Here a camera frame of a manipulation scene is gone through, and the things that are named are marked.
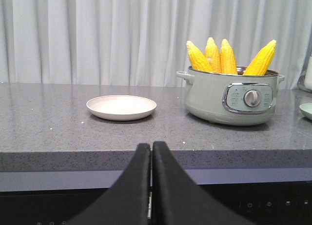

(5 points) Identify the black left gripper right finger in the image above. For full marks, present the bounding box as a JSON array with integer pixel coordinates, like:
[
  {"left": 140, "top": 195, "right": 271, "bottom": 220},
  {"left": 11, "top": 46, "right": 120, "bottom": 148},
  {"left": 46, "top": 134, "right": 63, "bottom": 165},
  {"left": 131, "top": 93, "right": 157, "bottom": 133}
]
[{"left": 152, "top": 141, "right": 252, "bottom": 225}]

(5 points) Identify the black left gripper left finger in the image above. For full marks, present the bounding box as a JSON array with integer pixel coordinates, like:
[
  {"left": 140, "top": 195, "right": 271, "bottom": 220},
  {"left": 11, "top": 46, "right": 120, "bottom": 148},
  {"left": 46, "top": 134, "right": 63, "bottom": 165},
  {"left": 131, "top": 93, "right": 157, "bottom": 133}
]
[{"left": 68, "top": 143, "right": 151, "bottom": 225}]

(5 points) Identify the corn cob pale centre left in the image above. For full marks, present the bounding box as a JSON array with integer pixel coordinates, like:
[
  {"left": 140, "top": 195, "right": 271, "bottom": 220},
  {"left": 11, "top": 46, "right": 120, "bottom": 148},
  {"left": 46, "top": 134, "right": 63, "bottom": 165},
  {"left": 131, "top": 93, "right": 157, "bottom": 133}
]
[{"left": 204, "top": 37, "right": 221, "bottom": 73}]

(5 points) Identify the green white energy label sticker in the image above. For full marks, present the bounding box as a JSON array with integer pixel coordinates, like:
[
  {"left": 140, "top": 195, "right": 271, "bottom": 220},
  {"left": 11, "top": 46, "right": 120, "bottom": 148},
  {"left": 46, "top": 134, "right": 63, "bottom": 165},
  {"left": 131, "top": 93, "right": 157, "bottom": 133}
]
[{"left": 147, "top": 186, "right": 153, "bottom": 223}]

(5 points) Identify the white plate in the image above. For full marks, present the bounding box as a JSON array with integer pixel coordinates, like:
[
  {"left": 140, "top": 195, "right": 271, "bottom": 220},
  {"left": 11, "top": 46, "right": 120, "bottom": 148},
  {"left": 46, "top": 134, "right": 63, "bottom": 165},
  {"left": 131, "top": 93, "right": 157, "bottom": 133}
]
[{"left": 86, "top": 95, "right": 157, "bottom": 121}]

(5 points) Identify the pale green electric cooking pot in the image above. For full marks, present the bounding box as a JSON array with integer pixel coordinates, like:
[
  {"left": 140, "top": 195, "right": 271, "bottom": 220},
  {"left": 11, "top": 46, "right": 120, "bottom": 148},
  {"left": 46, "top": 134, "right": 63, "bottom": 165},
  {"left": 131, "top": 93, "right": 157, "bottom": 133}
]
[{"left": 176, "top": 66, "right": 285, "bottom": 126}]

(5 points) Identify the black built-in sterilizer cabinet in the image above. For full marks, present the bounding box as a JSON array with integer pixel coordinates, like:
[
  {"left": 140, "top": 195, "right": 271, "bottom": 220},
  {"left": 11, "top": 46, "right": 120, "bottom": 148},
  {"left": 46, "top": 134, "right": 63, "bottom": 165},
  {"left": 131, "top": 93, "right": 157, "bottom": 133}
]
[{"left": 198, "top": 181, "right": 312, "bottom": 225}]

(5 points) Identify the light green plate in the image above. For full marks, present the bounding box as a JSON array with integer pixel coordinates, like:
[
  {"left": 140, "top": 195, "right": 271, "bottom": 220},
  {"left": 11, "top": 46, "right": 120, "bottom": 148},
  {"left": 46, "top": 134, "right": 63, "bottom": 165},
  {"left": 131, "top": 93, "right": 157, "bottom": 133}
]
[{"left": 299, "top": 103, "right": 312, "bottom": 120}]

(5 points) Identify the white grey curtain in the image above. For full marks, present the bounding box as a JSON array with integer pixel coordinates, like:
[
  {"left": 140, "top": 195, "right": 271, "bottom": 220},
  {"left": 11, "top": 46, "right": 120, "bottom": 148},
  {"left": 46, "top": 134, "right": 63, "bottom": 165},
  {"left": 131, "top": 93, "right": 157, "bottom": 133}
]
[{"left": 0, "top": 0, "right": 312, "bottom": 88}]

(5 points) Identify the white appliance at right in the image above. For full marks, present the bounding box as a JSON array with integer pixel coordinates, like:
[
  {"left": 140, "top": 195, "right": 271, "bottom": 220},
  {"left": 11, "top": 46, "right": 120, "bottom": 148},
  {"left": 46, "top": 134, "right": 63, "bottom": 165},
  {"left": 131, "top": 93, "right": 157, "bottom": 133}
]
[{"left": 297, "top": 56, "right": 312, "bottom": 93}]

